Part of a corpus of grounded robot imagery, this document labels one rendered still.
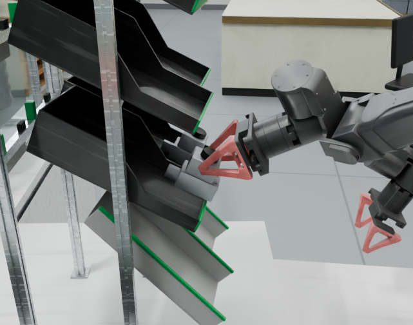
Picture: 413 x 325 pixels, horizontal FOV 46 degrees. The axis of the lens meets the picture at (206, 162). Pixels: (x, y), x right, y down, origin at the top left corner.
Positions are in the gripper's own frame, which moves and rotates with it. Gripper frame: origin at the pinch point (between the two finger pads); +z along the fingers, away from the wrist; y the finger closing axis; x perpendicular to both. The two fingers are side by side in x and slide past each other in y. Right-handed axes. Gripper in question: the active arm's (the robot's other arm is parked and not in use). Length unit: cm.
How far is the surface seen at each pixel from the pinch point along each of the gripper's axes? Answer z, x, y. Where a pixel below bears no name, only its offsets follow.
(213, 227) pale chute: 11.8, 23.0, -21.4
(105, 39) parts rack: 1.7, -23.4, 8.3
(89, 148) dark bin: 13.1, -10.7, 5.5
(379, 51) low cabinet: -80, 124, -431
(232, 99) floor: 72, 108, -422
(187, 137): 5.0, -0.9, -13.0
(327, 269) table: -6, 49, -30
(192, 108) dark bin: -1.4, -8.3, -2.0
